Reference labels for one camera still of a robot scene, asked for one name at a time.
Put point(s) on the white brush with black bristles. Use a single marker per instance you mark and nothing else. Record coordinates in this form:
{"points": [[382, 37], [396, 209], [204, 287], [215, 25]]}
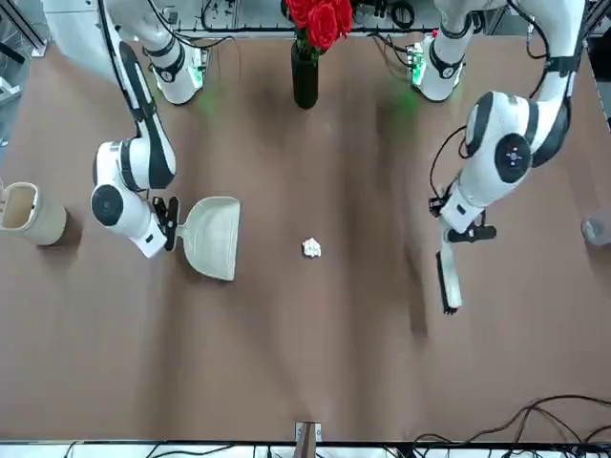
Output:
{"points": [[453, 281]]}

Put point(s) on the pale plastic dustpan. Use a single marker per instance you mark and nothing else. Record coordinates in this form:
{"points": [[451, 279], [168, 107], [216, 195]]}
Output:
{"points": [[215, 234]]}

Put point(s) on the beige swing-lid bin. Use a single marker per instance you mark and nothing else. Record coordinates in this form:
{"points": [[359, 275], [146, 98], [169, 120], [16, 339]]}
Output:
{"points": [[43, 224]]}

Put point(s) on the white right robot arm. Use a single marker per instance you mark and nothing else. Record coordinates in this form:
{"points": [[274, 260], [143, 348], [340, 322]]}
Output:
{"points": [[138, 219]]}

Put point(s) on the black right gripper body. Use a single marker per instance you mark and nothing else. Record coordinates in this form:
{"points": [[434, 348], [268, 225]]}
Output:
{"points": [[168, 212]]}

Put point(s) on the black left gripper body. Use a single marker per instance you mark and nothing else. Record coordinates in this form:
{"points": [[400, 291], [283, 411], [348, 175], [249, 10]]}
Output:
{"points": [[479, 232]]}

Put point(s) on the aluminium frame post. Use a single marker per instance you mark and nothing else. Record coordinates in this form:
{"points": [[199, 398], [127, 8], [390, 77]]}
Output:
{"points": [[308, 439]]}

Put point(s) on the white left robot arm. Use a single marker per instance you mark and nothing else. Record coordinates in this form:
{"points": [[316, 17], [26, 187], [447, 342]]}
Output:
{"points": [[482, 191]]}

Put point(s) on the black vase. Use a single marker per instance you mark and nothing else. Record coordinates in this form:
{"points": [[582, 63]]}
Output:
{"points": [[305, 81]]}

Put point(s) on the red rose bouquet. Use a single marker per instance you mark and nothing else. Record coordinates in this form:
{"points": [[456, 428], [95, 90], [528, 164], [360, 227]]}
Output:
{"points": [[324, 24]]}

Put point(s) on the white paper ball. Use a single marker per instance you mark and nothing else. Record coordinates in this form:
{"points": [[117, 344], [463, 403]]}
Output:
{"points": [[312, 248]]}

